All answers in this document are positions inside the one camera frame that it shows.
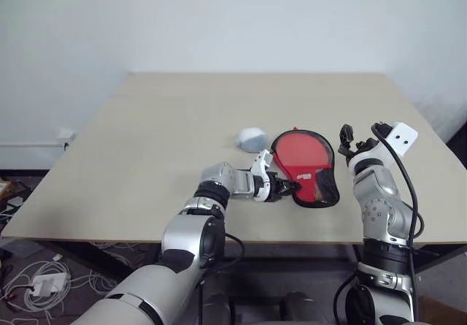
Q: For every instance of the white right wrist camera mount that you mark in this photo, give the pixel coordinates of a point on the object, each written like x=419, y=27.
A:
x=401, y=138

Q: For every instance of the red paddle case black trim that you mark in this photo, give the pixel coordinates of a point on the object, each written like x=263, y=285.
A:
x=303, y=190

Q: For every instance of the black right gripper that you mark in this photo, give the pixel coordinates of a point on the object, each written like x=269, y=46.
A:
x=368, y=143

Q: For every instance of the white wall socket box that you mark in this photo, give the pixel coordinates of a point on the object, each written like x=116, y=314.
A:
x=67, y=135

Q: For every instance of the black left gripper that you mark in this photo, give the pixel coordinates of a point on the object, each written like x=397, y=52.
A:
x=274, y=188

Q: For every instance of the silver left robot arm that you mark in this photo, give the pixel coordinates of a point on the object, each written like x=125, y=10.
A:
x=182, y=230

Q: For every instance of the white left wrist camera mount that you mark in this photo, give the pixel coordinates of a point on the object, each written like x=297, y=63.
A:
x=261, y=168

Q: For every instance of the black table frame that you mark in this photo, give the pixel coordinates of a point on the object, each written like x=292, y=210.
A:
x=95, y=256

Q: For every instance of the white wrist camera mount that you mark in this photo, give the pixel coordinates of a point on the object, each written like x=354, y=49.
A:
x=401, y=138
x=261, y=168

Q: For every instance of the red table tennis paddle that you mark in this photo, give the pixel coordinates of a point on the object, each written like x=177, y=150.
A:
x=303, y=149

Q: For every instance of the white grey soft ball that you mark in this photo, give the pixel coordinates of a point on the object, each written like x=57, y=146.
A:
x=251, y=139

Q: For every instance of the dark grey rounded shape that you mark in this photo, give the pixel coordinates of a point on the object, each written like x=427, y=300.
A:
x=220, y=310

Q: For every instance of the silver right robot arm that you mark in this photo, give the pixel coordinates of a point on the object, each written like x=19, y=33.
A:
x=379, y=193

